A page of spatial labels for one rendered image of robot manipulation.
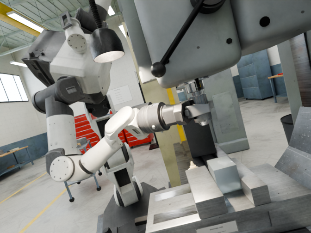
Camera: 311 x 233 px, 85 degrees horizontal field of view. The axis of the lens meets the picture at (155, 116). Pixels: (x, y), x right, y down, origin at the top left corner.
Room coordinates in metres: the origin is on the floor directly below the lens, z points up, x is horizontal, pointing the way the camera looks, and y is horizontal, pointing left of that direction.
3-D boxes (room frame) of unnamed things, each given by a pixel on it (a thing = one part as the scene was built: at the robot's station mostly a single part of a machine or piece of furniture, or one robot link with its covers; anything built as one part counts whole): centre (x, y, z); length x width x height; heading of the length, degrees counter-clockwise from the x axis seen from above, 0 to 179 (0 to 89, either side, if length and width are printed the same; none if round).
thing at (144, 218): (0.40, 0.11, 1.00); 0.04 x 0.02 x 0.02; 86
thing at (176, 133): (2.21, -0.14, 1.15); 0.52 x 0.40 x 2.30; 85
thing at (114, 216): (1.19, 0.35, 0.59); 0.64 x 0.52 x 0.33; 14
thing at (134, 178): (1.22, 0.36, 0.68); 0.21 x 0.20 x 0.13; 14
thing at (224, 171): (0.39, -0.12, 1.07); 0.06 x 0.05 x 0.06; 176
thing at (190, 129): (0.90, -0.19, 1.06); 0.22 x 0.12 x 0.20; 168
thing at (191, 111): (0.43, -0.11, 1.23); 0.06 x 0.02 x 0.03; 60
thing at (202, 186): (0.39, -0.06, 1.05); 0.15 x 0.06 x 0.04; 176
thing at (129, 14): (0.46, -0.01, 1.45); 0.04 x 0.04 x 0.21; 85
